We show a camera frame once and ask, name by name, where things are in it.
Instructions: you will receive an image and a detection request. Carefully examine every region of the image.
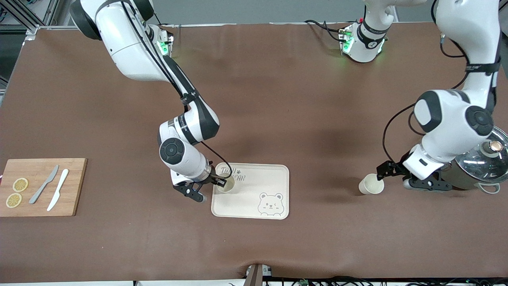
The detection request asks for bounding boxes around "white IKEA cup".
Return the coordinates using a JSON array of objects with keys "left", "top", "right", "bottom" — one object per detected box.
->
[
  {"left": 359, "top": 174, "right": 385, "bottom": 195},
  {"left": 216, "top": 173, "right": 236, "bottom": 193}
]

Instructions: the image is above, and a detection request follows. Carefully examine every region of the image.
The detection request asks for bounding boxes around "cream tray with bear print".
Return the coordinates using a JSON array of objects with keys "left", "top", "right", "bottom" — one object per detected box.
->
[{"left": 211, "top": 162, "right": 290, "bottom": 220}]

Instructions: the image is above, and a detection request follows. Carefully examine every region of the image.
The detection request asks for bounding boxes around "glass pot lid with knob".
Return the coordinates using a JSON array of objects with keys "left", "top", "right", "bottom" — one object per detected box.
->
[{"left": 454, "top": 126, "right": 508, "bottom": 184}]

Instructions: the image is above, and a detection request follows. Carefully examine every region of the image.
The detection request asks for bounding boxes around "bamboo cutting board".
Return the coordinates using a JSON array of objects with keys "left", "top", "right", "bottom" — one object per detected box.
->
[{"left": 0, "top": 158, "right": 88, "bottom": 217}]

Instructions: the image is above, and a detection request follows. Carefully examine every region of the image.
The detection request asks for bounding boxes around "white plastic knife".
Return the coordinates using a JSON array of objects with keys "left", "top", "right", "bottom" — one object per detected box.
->
[{"left": 47, "top": 169, "right": 69, "bottom": 212}]

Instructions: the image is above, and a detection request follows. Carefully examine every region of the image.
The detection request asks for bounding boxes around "grey plastic knife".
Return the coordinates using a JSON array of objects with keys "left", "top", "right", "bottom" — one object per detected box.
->
[{"left": 29, "top": 165, "right": 60, "bottom": 205}]

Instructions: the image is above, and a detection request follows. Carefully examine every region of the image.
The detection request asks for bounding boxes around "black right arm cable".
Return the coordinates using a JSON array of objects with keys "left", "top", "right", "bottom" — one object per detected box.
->
[{"left": 119, "top": 0, "right": 234, "bottom": 180}]

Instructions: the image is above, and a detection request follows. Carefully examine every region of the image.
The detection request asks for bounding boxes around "metal table edge bracket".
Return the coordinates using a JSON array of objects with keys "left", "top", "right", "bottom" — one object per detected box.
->
[{"left": 245, "top": 263, "right": 273, "bottom": 286}]

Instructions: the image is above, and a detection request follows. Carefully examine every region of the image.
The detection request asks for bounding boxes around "tangled black cable bundle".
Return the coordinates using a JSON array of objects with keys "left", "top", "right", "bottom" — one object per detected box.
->
[{"left": 230, "top": 276, "right": 508, "bottom": 286}]

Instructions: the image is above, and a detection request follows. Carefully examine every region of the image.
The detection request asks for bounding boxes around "black left arm base cable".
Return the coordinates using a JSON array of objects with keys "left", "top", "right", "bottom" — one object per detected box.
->
[{"left": 304, "top": 18, "right": 346, "bottom": 43}]

